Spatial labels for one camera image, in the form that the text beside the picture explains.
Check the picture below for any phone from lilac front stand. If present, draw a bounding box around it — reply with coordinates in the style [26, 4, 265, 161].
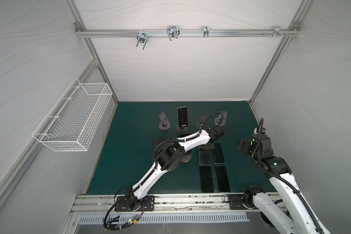
[212, 142, 225, 164]

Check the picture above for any phone from lilac stand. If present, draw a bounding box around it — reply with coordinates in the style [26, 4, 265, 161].
[199, 166, 214, 193]
[212, 142, 225, 164]

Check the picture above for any pink phone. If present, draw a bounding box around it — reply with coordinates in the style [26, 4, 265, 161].
[199, 149, 211, 166]

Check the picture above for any wooden round phone stand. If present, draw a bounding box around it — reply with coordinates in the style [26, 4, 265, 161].
[181, 154, 192, 163]

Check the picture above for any phone from grey stand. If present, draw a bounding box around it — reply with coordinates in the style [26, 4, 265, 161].
[214, 166, 231, 193]

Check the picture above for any lilac front phone stand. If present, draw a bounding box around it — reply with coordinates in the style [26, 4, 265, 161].
[159, 112, 171, 131]

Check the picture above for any lilac phone stand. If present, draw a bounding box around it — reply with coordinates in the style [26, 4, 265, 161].
[214, 111, 227, 127]
[159, 112, 171, 131]

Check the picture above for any phone from lilac back stand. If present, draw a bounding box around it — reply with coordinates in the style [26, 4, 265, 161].
[199, 166, 214, 193]

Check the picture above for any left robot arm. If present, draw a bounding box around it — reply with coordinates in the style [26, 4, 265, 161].
[113, 124, 224, 212]

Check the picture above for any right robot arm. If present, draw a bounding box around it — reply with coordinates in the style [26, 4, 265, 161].
[238, 133, 330, 234]

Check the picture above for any lilac back phone stand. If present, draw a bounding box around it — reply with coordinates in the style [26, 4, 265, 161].
[214, 111, 227, 127]

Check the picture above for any grey round phone stand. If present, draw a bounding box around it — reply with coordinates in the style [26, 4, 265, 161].
[197, 115, 208, 130]

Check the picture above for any white round phone stand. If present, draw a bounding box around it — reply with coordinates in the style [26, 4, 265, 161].
[176, 125, 188, 133]

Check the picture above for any black phone stand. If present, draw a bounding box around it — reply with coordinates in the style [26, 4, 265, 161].
[152, 138, 164, 149]

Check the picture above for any green table mat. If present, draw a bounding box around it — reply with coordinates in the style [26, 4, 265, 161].
[88, 101, 275, 195]

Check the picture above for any metal u-bolt on crossbar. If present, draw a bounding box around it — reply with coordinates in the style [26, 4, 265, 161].
[166, 26, 180, 41]

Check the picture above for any metal clamp on crossbar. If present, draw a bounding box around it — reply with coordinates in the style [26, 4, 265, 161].
[136, 32, 148, 50]

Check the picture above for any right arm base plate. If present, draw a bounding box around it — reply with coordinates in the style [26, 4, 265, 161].
[227, 194, 246, 210]

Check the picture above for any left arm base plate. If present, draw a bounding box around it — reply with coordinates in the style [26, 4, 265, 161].
[114, 196, 155, 212]

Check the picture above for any small metal bracket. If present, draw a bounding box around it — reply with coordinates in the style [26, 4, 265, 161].
[203, 26, 209, 38]

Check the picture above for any aluminium crossbar rail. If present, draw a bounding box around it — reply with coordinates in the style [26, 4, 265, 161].
[76, 28, 301, 38]

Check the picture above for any metal bracket with bolts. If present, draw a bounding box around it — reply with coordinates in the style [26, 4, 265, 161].
[263, 26, 289, 38]

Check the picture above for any white wire basket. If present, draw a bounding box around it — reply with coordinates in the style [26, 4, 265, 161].
[32, 78, 113, 152]

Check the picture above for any aluminium front rail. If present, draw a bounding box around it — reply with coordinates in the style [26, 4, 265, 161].
[70, 191, 310, 214]

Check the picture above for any white slotted cable duct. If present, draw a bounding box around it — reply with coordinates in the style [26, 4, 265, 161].
[78, 212, 250, 225]

